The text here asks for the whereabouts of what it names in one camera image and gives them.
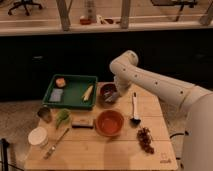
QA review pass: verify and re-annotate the black cable on floor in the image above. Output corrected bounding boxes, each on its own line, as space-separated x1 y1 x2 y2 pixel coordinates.
169 130 189 169

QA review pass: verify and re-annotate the green plastic tray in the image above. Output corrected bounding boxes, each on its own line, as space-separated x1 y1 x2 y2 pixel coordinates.
43 74 98 110

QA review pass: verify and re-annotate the black stand bottom left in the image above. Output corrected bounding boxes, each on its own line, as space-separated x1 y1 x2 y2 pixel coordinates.
0 138 24 171

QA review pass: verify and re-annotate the small red bowl background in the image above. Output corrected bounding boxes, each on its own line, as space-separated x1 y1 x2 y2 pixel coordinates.
79 18 92 25

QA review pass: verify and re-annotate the dark purple bowl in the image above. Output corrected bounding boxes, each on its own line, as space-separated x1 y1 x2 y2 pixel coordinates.
100 83 120 104

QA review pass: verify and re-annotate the grey blue sponge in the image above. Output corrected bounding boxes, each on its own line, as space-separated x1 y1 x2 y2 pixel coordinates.
49 88 63 102

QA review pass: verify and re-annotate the metal fork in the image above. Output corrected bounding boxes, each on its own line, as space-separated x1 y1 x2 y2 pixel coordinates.
44 128 70 159

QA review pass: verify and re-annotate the dark rectangular block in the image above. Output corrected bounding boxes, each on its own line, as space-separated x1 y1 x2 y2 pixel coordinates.
72 118 94 128

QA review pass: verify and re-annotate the black office chair left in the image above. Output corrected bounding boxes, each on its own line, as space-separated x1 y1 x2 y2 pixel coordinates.
8 0 43 16

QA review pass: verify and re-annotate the small metal cup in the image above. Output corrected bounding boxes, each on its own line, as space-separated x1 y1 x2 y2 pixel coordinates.
37 107 52 123

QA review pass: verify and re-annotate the green leafy vegetable toy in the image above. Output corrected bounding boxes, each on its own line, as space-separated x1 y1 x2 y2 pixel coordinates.
55 109 70 128

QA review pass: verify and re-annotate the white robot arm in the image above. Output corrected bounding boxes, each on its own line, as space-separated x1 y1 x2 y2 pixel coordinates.
109 50 213 171

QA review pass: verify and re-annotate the orange bowl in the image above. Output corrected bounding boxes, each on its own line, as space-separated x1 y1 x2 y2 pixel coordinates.
95 110 124 137

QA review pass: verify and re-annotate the dark red grape bunch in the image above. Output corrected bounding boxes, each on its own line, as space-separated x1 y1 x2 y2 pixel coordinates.
137 127 154 154

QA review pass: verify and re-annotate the orange round fruit toy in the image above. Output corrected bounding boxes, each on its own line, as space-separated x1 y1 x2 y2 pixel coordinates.
56 78 66 88

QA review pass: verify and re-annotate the grey blue towel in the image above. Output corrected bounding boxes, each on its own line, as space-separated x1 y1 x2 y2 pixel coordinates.
105 92 119 103

